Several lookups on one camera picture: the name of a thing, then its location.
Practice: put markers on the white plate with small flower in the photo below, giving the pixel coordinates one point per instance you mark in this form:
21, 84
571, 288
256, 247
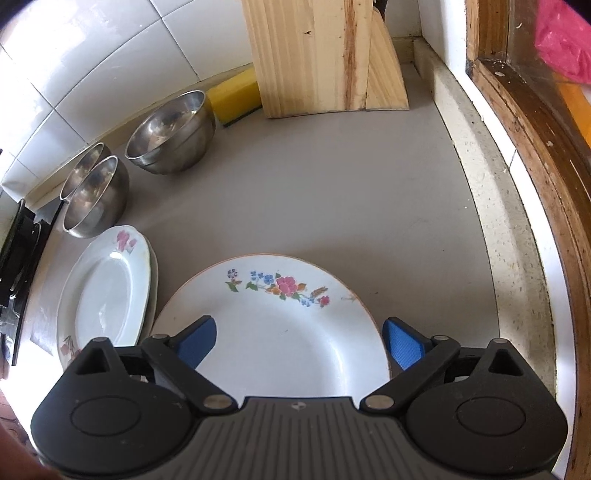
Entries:
67, 353

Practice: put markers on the small steel bowl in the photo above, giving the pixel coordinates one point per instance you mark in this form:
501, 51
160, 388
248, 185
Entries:
81, 166
108, 203

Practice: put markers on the grey counter mat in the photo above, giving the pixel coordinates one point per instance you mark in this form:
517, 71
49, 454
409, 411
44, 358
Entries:
323, 194

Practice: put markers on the white plate with pink flower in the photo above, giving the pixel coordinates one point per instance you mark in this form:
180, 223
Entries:
106, 295

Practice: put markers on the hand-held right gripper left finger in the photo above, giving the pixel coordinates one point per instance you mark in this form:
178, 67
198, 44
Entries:
198, 339

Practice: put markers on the wooden window frame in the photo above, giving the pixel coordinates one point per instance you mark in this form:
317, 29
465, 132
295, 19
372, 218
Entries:
531, 120

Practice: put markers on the pink plastic bag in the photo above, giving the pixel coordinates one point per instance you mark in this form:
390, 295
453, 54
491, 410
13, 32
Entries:
568, 41

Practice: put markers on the floral plate with orange rim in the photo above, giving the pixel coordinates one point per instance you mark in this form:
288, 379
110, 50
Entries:
286, 341

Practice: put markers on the wooden knife block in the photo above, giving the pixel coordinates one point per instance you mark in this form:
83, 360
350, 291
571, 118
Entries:
300, 55

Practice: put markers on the yellow sponge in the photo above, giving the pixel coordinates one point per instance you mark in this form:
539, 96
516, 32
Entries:
233, 94

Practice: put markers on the large steel bowl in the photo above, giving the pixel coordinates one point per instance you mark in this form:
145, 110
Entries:
175, 124
180, 164

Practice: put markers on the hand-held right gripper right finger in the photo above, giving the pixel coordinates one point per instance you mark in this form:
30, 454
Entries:
401, 344

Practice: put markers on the black glass stove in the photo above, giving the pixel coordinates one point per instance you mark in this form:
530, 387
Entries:
18, 258

